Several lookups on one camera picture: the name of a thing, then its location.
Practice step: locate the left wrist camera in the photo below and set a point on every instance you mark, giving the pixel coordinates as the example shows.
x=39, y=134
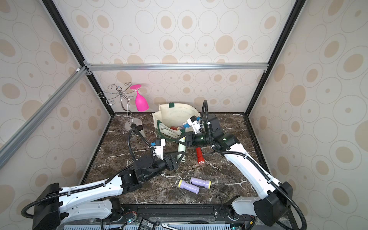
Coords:
x=158, y=146

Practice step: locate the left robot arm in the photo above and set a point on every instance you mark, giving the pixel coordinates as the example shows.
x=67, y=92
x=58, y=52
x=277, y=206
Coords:
x=99, y=200

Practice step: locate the green flashlight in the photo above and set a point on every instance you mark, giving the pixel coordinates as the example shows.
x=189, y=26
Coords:
x=182, y=148

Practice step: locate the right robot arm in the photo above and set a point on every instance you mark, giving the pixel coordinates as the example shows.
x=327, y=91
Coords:
x=274, y=198

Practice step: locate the small red flashlight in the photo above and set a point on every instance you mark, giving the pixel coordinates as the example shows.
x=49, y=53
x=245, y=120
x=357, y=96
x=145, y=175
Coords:
x=200, y=158

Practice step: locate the horizontal aluminium rail back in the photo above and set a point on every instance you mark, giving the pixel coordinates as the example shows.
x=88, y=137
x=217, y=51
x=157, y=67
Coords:
x=174, y=67

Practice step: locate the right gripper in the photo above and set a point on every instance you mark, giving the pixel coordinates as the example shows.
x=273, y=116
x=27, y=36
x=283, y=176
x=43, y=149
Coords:
x=191, y=138

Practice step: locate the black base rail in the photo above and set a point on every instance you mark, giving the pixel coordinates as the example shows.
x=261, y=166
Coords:
x=178, y=214

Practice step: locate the chrome wine glass rack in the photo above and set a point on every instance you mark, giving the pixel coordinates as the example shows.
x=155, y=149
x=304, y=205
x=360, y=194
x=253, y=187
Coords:
x=124, y=96

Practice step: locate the cream canvas tote bag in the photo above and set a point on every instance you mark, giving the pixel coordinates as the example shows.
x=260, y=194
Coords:
x=173, y=115

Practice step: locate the purple flashlight bottom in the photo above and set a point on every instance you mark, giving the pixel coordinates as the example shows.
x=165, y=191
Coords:
x=189, y=187

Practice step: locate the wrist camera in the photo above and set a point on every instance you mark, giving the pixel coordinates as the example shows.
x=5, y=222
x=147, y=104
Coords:
x=158, y=146
x=194, y=123

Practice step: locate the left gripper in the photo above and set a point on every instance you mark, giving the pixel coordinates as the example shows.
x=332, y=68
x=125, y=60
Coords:
x=171, y=162

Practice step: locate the aluminium rail left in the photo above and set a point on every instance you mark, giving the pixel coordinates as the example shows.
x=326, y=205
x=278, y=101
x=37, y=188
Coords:
x=22, y=134

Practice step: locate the pink plastic wine glass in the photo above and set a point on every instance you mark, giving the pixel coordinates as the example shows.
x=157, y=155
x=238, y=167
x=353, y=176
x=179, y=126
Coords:
x=140, y=102

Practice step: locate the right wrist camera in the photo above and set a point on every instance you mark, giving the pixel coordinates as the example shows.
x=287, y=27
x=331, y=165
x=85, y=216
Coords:
x=194, y=123

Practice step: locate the purple flashlight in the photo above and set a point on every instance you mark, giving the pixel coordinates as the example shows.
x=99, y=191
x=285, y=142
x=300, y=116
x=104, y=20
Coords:
x=200, y=182
x=189, y=187

